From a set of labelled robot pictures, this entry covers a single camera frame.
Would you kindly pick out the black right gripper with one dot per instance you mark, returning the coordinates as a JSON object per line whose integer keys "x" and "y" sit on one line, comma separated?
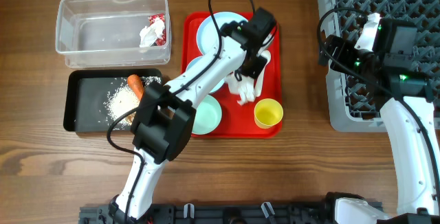
{"x": 344, "y": 49}

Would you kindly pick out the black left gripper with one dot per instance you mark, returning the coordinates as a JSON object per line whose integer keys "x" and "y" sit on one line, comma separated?
{"x": 255, "y": 71}

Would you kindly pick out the light blue plate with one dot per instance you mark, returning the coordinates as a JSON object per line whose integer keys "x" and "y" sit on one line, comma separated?
{"x": 207, "y": 35}

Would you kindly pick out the light blue bowl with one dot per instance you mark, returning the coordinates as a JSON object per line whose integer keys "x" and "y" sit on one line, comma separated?
{"x": 217, "y": 86}

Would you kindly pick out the red snack wrapper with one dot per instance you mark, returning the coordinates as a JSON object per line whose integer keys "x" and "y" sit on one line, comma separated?
{"x": 158, "y": 28}

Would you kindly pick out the mint green bowl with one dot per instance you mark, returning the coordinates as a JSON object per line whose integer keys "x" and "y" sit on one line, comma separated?
{"x": 208, "y": 116}

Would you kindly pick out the white tissue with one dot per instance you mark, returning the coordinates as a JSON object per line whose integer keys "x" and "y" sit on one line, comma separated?
{"x": 146, "y": 38}

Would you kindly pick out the orange carrot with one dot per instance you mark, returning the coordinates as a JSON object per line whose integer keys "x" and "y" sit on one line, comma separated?
{"x": 136, "y": 85}

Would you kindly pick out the white rice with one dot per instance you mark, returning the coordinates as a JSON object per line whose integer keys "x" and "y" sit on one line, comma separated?
{"x": 122, "y": 99}

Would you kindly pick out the clear plastic wrap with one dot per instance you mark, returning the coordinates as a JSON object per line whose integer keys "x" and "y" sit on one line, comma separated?
{"x": 243, "y": 88}

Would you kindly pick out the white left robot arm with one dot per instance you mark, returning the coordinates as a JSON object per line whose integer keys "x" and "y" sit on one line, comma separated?
{"x": 164, "y": 119}

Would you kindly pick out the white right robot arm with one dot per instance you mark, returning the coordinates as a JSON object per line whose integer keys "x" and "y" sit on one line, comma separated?
{"x": 407, "y": 110}

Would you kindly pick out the grey dishwasher rack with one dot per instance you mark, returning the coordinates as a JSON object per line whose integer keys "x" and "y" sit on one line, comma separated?
{"x": 351, "y": 106}

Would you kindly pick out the white plastic spoon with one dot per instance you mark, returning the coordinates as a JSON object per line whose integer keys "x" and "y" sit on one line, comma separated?
{"x": 259, "y": 82}

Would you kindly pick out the yellow cup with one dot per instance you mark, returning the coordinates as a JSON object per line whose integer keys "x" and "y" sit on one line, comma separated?
{"x": 268, "y": 113}

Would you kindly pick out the red serving tray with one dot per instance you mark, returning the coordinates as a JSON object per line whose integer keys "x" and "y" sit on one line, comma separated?
{"x": 237, "y": 121}

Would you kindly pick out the clear plastic bin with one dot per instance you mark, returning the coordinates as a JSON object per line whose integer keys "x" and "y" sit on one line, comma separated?
{"x": 106, "y": 33}

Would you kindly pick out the black tray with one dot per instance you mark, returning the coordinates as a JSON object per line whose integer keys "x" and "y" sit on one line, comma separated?
{"x": 89, "y": 92}

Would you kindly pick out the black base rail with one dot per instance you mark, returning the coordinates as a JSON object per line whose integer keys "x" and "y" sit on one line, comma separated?
{"x": 294, "y": 213}

